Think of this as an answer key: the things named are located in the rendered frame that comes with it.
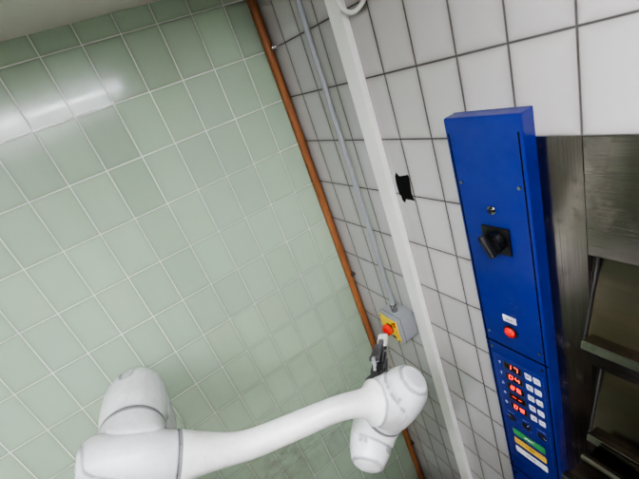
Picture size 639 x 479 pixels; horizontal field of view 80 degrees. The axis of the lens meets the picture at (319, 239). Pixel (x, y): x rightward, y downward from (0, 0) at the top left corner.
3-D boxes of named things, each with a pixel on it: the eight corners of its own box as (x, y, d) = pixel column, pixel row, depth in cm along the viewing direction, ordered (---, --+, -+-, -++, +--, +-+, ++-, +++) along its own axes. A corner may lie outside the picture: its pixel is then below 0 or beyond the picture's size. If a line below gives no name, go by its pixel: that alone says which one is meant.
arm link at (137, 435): (182, 449, 72) (178, 402, 84) (68, 462, 64) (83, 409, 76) (172, 506, 75) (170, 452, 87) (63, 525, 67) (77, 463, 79)
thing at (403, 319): (399, 321, 139) (392, 299, 135) (418, 333, 130) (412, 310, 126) (384, 333, 136) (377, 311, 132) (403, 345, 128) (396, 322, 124)
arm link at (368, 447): (384, 429, 106) (405, 403, 99) (378, 487, 93) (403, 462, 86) (348, 412, 106) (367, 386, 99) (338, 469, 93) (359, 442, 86)
